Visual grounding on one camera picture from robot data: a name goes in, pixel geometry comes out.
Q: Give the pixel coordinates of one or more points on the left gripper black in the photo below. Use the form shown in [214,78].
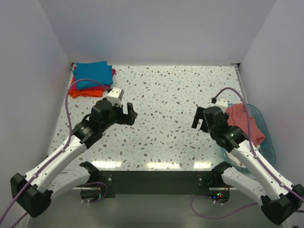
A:
[128,118]

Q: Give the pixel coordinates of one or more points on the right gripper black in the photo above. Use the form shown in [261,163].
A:
[199,115]

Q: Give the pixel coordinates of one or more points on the salmon pink t-shirt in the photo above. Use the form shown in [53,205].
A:
[238,117]

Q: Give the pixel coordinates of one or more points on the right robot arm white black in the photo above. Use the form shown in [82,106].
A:
[278,197]

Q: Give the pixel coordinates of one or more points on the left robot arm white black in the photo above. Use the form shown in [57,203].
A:
[31,190]

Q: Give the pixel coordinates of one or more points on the orange folded t-shirt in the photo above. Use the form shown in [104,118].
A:
[96,93]

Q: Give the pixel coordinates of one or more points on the white t-shirt in bin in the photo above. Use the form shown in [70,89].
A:
[235,161]

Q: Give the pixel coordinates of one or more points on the blue folded t-shirt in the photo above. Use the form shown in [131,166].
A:
[97,71]

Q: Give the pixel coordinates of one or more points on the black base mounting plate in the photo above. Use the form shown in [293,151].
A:
[112,183]

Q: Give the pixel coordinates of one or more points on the teal transparent plastic bin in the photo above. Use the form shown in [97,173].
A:
[265,148]

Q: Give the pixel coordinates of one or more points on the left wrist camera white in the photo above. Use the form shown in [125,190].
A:
[115,96]

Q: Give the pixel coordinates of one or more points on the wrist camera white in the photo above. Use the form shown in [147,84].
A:
[115,96]
[222,104]

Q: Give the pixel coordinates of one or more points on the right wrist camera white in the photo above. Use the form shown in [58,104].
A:
[222,104]

